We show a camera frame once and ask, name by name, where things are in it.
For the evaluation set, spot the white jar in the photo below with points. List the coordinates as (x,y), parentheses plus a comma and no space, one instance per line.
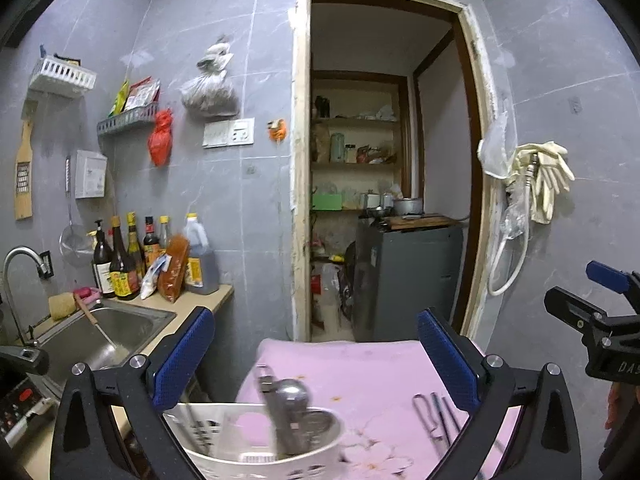
(351,154)

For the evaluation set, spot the dark chopstick teal tip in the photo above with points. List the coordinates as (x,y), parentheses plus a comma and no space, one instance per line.
(451,415)

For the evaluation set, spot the wooden grater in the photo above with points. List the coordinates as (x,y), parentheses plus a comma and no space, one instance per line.
(25,185)

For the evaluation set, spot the grey wall shelf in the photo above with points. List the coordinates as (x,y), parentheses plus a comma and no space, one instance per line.
(127,121)

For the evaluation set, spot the tall dark sauce bottle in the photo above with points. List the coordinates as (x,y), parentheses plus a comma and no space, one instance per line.
(135,245)

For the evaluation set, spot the green jar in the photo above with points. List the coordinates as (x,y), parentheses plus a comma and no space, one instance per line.
(337,147)

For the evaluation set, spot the metal mesh strainer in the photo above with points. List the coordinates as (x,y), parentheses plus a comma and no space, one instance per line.
(76,242)

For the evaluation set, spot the wooden shelf unit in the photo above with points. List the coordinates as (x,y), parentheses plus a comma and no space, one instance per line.
(357,120)

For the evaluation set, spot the yellow sponge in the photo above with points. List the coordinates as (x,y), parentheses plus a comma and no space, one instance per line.
(62,307)

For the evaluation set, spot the white wall socket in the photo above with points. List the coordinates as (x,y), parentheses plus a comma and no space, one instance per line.
(241,131)

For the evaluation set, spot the pale door frame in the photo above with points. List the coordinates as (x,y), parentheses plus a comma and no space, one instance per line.
(300,160)

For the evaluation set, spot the white wall switch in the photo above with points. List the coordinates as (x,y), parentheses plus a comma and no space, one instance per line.
(216,135)

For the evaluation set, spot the steel pot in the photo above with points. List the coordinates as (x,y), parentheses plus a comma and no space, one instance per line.
(407,207)

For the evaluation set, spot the white hanging plastic bag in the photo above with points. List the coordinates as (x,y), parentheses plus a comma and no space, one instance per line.
(495,152)

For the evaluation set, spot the dark bottle red label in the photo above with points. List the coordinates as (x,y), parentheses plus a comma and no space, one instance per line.
(151,242)

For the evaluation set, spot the black wall plug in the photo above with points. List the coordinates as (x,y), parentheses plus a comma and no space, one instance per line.
(45,264)

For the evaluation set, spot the pink soap dish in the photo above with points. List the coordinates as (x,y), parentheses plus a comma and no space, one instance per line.
(86,295)

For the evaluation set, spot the dark bottle yellow label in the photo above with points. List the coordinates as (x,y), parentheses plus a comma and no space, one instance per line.
(124,275)

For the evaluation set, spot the steel sink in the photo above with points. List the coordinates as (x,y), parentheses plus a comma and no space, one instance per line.
(125,330)

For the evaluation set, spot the red seasoning packet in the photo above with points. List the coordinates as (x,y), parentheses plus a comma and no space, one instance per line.
(142,94)

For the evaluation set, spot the plastic bags on floor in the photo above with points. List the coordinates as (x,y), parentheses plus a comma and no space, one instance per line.
(330,295)

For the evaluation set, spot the large dark oil jug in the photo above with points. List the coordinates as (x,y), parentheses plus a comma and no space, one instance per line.
(200,260)

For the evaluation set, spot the person's right hand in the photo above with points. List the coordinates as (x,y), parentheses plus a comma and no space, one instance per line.
(616,405)

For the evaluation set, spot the cream rubber gloves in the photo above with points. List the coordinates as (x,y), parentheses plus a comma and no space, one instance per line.
(550,180)

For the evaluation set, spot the green box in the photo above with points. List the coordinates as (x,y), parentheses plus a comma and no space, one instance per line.
(327,201)

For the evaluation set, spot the white blue packet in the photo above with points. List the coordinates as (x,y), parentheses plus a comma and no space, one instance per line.
(151,280)

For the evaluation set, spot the white plastic utensil holder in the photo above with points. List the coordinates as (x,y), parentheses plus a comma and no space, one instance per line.
(280,467)

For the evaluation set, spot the pink floral cloth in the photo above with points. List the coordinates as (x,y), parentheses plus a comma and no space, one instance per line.
(370,375)

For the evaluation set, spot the dark pump sauce bottle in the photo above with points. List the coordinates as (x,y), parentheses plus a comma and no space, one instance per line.
(102,270)

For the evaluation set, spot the wooden cutting board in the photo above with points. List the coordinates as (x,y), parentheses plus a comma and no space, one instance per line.
(422,221)

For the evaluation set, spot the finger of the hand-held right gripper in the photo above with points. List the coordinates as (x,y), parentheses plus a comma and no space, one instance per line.
(570,307)
(606,272)

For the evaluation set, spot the white wall basket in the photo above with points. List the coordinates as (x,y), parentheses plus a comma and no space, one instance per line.
(62,77)

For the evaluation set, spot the red chili packet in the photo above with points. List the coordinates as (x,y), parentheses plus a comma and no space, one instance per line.
(172,270)

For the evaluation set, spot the slim bottle yellow cap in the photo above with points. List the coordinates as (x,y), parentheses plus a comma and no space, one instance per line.
(164,232)

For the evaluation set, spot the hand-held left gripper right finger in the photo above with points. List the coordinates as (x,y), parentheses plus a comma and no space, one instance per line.
(447,360)

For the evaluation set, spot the red plastic bag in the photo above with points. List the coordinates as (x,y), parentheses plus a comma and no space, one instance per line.
(160,142)

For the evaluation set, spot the chrome faucet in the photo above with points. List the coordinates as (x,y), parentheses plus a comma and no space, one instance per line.
(15,260)

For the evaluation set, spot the clear bag with dark contents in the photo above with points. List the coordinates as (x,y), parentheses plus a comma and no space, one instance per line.
(210,97)

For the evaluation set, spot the white wall box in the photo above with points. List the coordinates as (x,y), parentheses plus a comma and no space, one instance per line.
(91,174)

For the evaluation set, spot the yellow seasoning packet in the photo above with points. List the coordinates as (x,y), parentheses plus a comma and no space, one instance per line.
(121,97)

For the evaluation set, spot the beige kitchen counter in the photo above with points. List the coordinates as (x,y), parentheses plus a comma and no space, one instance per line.
(210,300)

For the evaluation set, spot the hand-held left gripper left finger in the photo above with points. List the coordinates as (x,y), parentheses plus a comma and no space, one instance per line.
(182,360)

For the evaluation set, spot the clear hanging plastic bag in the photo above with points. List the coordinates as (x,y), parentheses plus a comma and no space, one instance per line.
(515,220)

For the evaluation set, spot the round steel spoon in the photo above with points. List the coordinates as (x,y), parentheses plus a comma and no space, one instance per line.
(295,396)

